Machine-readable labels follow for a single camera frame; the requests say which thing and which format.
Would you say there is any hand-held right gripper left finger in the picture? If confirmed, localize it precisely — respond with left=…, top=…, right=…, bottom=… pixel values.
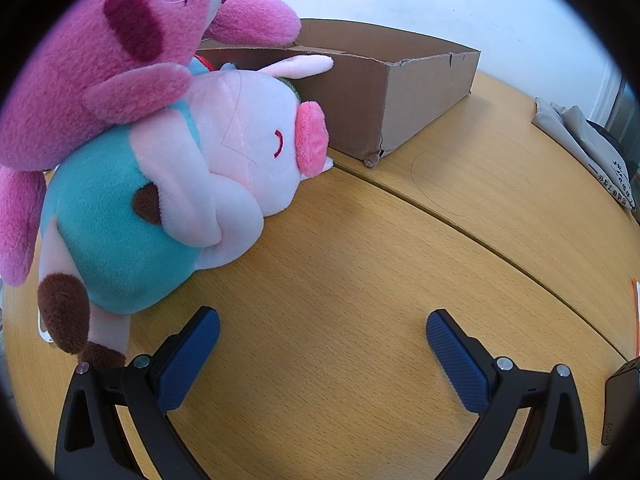
left=55, top=306, right=221, bottom=480

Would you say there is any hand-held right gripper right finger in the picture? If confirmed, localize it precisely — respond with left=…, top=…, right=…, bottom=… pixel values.
left=425, top=309, right=591, bottom=480

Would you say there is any pig plush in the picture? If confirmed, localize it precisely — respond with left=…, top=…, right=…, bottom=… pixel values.
left=39, top=55, right=335, bottom=371

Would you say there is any white smartphone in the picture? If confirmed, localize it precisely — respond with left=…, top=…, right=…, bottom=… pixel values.
left=37, top=305, right=56, bottom=345

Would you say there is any brown cardboard box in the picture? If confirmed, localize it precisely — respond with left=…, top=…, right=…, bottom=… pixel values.
left=196, top=18, right=482, bottom=167

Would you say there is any pink plush bear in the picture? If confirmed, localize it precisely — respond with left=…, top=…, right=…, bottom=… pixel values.
left=0, top=0, right=302, bottom=288

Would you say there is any black charger block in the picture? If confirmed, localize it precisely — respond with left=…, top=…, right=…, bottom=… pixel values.
left=602, top=357, right=640, bottom=448

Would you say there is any grey cloth bag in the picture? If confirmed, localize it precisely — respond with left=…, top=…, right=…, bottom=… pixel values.
left=531, top=97, right=640, bottom=211

